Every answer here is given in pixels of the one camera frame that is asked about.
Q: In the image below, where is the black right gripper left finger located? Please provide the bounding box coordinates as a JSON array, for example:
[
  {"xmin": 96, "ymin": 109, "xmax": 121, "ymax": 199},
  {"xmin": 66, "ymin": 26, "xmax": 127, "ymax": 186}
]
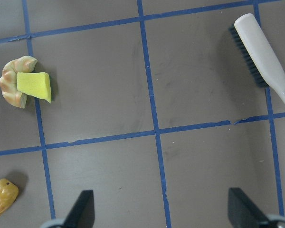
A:
[{"xmin": 64, "ymin": 190, "xmax": 95, "ymax": 228}]

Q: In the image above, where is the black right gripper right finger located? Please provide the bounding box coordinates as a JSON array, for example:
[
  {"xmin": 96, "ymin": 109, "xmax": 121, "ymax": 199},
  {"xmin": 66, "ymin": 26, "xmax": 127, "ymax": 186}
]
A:
[{"xmin": 228, "ymin": 188, "xmax": 273, "ymax": 228}]

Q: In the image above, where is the yellow toy potato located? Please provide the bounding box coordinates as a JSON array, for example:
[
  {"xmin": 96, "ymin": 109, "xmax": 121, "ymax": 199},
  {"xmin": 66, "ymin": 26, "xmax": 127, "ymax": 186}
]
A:
[{"xmin": 0, "ymin": 179, "xmax": 19, "ymax": 216}]

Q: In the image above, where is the yellow sponge wedge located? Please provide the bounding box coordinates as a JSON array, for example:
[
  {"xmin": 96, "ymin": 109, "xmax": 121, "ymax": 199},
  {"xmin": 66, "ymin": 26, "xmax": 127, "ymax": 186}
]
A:
[{"xmin": 17, "ymin": 72, "xmax": 52, "ymax": 103}]

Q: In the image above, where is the toy croissant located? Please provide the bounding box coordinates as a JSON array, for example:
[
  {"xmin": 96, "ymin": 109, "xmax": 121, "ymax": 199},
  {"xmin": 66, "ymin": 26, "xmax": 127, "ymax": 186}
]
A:
[{"xmin": 0, "ymin": 56, "xmax": 38, "ymax": 109}]

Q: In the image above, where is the white brush with black bristles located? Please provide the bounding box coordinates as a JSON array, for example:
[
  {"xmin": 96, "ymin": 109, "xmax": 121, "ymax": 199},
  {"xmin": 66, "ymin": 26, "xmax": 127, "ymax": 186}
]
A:
[{"xmin": 229, "ymin": 13, "xmax": 285, "ymax": 104}]

